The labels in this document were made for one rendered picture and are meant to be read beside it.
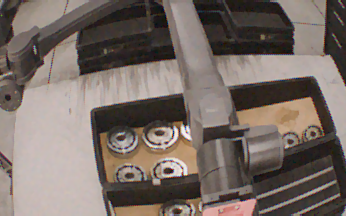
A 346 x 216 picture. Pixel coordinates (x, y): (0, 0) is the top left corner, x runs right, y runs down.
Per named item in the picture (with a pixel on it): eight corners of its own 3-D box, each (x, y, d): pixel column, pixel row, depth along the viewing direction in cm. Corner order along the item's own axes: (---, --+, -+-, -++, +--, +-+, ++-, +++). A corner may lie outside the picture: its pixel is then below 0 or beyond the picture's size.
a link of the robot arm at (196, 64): (161, 4, 101) (159, -27, 93) (186, 2, 101) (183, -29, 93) (194, 165, 71) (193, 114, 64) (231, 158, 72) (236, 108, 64)
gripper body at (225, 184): (243, 225, 62) (238, 191, 67) (254, 194, 54) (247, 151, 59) (201, 234, 61) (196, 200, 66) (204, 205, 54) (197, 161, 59)
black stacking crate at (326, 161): (253, 251, 116) (259, 239, 108) (240, 187, 136) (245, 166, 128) (345, 212, 119) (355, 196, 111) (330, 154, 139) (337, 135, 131)
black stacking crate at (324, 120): (240, 186, 136) (245, 165, 128) (223, 114, 156) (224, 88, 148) (330, 153, 139) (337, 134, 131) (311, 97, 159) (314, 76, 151)
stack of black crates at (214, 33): (158, 97, 255) (153, 46, 230) (153, 57, 276) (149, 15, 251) (236, 88, 257) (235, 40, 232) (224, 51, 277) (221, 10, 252)
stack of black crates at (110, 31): (84, 108, 253) (74, 47, 220) (86, 71, 273) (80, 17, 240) (158, 98, 255) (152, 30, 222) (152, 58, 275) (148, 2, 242)
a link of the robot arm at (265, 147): (197, 138, 74) (196, 95, 68) (266, 126, 75) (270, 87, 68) (206, 199, 66) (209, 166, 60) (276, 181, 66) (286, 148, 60)
